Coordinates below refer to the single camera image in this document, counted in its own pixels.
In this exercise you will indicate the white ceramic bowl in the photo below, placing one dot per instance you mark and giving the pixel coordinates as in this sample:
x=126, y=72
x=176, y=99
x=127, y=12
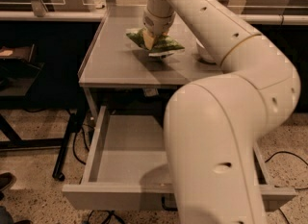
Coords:
x=203, y=53

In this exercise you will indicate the black metal drawer handle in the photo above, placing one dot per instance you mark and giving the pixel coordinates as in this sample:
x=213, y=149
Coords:
x=166, y=207

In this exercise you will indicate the grey open top drawer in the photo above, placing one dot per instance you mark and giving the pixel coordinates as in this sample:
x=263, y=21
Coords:
x=128, y=167

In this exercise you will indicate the dark shoe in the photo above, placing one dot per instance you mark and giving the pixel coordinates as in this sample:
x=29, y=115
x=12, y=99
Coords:
x=7, y=179

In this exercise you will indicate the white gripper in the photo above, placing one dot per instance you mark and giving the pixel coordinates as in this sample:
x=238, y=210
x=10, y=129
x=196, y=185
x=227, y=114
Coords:
x=156, y=23

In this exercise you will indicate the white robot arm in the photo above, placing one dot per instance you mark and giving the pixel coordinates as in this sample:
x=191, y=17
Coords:
x=258, y=87

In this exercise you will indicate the grey cabinet table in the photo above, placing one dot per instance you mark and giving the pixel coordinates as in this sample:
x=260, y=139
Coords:
x=114, y=61

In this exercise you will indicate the black side table frame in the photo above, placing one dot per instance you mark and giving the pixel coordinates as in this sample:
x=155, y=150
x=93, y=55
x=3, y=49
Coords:
x=19, y=72

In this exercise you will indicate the green jalapeno chip bag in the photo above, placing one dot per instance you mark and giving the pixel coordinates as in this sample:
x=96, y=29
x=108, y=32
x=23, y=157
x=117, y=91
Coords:
x=164, y=46

